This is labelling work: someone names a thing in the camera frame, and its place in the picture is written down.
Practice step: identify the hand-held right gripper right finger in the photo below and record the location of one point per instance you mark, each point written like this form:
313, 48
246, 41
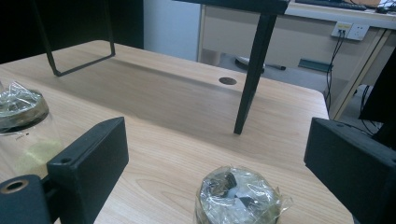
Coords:
351, 168

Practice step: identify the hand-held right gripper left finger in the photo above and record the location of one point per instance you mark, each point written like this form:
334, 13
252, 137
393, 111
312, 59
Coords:
90, 161

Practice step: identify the glass jar with yellow grains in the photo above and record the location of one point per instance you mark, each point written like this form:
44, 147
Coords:
25, 109

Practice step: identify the glass jar with beige contents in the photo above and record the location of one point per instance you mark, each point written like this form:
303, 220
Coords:
236, 196

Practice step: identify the black metal shelf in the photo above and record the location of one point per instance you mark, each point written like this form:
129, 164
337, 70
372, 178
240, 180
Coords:
255, 77

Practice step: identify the grey round base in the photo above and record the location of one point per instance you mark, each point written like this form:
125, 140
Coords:
244, 63

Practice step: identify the beige office desk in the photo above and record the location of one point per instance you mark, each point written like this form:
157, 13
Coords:
280, 34

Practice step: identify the black keyboard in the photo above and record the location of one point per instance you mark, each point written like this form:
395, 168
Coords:
330, 4

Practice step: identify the white wall socket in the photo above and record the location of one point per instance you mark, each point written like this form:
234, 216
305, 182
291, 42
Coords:
355, 31

